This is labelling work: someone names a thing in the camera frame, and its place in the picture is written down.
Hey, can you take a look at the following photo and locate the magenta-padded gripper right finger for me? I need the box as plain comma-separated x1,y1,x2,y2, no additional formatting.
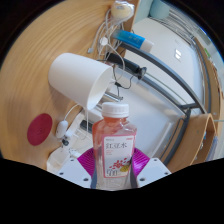
130,148,172,189

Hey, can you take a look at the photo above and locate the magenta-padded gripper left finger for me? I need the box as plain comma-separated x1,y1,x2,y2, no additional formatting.
57,148,98,189

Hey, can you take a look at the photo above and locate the clear bottle with pink drink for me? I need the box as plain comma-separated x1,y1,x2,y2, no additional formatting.
91,101,138,191

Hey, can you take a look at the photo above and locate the white box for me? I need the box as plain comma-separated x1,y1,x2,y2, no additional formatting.
46,146,81,173

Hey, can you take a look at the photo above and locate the small white earbuds case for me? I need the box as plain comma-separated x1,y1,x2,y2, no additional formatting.
54,119,69,139

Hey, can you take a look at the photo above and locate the flat round red coaster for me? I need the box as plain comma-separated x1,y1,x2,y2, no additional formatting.
26,113,54,147

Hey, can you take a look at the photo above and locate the white paper cup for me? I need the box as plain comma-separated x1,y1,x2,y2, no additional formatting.
47,52,114,111

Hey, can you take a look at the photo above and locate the black electric shaver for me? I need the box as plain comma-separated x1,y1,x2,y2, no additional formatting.
106,53,148,80

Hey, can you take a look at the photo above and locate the blue tube white cap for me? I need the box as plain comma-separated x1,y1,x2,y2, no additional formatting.
111,29,155,53

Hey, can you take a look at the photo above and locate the round cream tape roll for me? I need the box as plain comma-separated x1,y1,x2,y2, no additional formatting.
110,0,135,19

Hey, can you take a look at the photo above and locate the grey metal desk frame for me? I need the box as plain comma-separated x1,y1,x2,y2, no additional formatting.
116,41,209,164

